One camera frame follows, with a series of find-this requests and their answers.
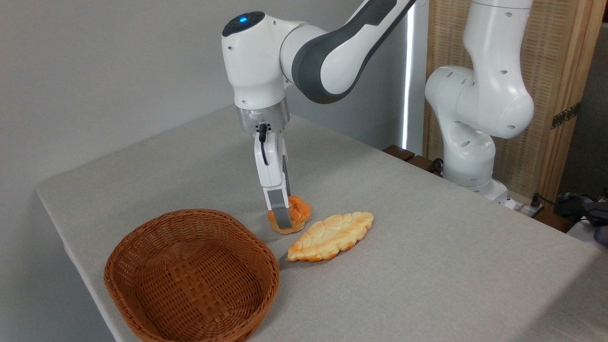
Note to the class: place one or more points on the round orange muffin bread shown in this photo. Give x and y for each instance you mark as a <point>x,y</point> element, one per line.
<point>299,211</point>

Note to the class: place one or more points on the white power strip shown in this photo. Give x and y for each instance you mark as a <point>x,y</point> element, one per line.
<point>525,208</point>

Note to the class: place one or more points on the dark brown wooden block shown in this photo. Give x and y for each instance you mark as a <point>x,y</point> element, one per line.
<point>422,164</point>
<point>399,152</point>

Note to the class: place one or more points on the brown wicker basket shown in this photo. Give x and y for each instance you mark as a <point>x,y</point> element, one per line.
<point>190,280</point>

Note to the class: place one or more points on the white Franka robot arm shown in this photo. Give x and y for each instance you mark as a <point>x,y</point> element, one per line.
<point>256,61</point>

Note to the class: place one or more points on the dark grey bag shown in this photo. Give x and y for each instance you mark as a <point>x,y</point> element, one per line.
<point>591,213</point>

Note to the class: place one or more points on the brown wooden board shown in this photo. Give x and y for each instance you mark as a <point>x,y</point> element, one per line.
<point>555,221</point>

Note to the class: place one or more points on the flat leaf-shaped bread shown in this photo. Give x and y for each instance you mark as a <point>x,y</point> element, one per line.
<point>330,236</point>

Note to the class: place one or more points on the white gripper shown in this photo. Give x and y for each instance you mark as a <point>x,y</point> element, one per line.
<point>271,166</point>

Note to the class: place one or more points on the metal screen hinge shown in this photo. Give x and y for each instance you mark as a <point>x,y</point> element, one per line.
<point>565,115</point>

